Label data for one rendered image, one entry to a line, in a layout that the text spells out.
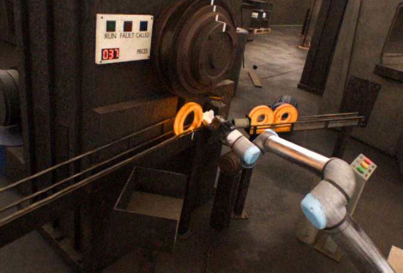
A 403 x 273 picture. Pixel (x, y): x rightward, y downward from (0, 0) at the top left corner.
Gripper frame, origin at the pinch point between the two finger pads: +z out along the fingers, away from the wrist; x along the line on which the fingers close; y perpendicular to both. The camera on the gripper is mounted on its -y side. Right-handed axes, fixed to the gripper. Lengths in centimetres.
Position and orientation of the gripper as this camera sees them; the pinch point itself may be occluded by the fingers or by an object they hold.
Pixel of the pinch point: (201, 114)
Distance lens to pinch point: 176.9
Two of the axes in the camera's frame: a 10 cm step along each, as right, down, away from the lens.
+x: -6.3, 2.2, -7.5
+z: -6.8, -6.2, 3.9
